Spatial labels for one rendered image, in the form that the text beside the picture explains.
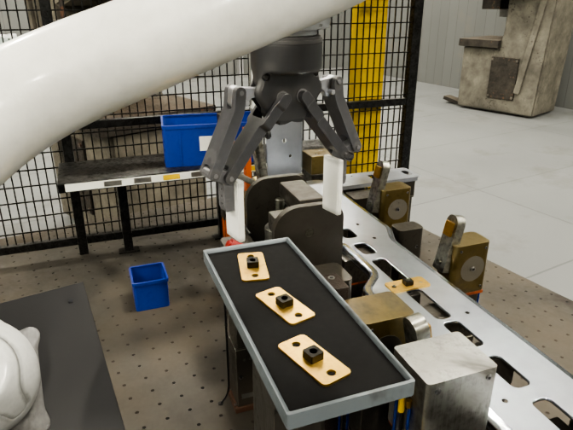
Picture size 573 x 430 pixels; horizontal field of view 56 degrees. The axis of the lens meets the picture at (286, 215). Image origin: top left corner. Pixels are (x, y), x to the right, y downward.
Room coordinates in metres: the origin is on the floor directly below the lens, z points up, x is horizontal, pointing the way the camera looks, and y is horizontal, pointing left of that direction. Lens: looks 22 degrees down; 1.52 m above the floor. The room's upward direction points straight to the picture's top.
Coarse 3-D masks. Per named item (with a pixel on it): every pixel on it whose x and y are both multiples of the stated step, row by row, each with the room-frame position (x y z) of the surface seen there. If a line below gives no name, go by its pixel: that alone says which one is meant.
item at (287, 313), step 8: (272, 288) 0.62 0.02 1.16; (280, 288) 0.62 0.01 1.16; (256, 296) 0.60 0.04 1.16; (264, 296) 0.60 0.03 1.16; (272, 296) 0.60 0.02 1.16; (280, 296) 0.58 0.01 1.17; (288, 296) 0.58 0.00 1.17; (264, 304) 0.58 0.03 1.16; (272, 304) 0.58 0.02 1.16; (280, 304) 0.57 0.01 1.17; (288, 304) 0.57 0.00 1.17; (296, 304) 0.58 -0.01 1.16; (280, 312) 0.56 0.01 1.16; (288, 312) 0.56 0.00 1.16; (296, 312) 0.56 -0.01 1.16; (304, 312) 0.56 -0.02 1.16; (312, 312) 0.56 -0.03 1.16; (288, 320) 0.54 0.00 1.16; (296, 320) 0.54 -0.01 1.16; (304, 320) 0.55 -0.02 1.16
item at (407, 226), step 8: (392, 224) 1.23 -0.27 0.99; (400, 224) 1.23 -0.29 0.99; (408, 224) 1.23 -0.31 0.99; (416, 224) 1.23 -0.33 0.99; (400, 232) 1.19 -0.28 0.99; (408, 232) 1.20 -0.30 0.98; (416, 232) 1.21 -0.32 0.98; (400, 240) 1.19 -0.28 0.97; (408, 240) 1.20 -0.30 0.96; (416, 240) 1.21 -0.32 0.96; (408, 248) 1.20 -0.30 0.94; (416, 248) 1.21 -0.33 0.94; (392, 272) 1.23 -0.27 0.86
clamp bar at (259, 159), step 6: (270, 132) 1.30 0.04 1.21; (258, 150) 1.28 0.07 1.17; (258, 156) 1.28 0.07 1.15; (264, 156) 1.28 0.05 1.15; (258, 162) 1.28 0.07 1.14; (264, 162) 1.28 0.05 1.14; (258, 168) 1.28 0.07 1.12; (264, 168) 1.28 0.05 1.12; (258, 174) 1.29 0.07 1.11; (264, 174) 1.28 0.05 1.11
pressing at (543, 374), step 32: (320, 192) 1.44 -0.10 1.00; (352, 224) 1.21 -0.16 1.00; (384, 224) 1.22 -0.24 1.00; (352, 256) 1.04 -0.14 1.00; (384, 256) 1.04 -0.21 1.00; (416, 256) 1.04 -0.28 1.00; (384, 288) 0.90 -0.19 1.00; (448, 288) 0.90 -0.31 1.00; (448, 320) 0.79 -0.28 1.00; (480, 320) 0.79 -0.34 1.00; (512, 352) 0.70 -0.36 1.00; (544, 384) 0.63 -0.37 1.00; (512, 416) 0.56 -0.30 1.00; (544, 416) 0.56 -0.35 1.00
